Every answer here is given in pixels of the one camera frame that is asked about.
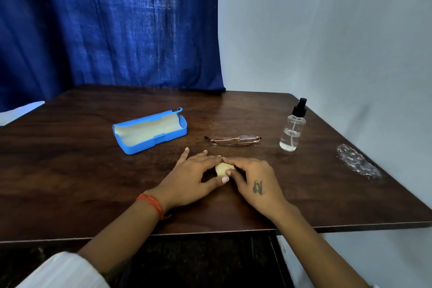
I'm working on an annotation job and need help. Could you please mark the person's left hand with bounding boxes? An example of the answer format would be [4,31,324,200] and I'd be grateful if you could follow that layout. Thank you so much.
[148,148,230,213]

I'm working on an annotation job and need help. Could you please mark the person's right hand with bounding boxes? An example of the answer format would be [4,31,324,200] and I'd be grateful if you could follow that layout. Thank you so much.
[222,157,293,223]

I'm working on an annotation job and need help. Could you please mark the yellow cleaning cloth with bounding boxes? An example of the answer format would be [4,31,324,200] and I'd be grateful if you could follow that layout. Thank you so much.
[215,162,236,178]

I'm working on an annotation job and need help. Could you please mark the person's right forearm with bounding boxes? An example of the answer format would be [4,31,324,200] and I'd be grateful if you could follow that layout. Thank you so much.
[270,204,371,288]

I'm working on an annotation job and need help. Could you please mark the person's left forearm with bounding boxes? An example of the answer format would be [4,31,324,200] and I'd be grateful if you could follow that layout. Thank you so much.
[76,197,169,280]

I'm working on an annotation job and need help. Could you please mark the gold-rimmed eyeglasses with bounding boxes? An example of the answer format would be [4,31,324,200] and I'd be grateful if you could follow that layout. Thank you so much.
[204,135,261,147]

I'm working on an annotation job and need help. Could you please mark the open blue glasses case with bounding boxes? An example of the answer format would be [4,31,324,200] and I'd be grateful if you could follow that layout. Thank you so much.
[112,108,188,155]

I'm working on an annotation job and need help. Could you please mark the clear spray bottle black cap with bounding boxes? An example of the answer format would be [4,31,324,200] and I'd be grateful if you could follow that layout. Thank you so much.
[279,98,308,152]

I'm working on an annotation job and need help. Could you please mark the clear plastic wrapper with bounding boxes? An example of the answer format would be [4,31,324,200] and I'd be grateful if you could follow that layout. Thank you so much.
[336,144,383,181]

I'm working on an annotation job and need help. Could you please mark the blue curtain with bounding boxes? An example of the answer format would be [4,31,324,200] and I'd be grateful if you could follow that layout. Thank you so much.
[0,0,226,113]

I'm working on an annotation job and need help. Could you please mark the white sleeve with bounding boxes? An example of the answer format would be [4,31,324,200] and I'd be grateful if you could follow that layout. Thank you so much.
[15,251,112,288]

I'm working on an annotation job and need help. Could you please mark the white paper sheet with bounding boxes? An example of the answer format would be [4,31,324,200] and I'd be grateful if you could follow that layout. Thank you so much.
[0,101,46,126]

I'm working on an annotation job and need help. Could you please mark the orange thread bracelet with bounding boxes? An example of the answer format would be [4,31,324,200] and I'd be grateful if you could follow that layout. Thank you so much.
[136,193,172,221]

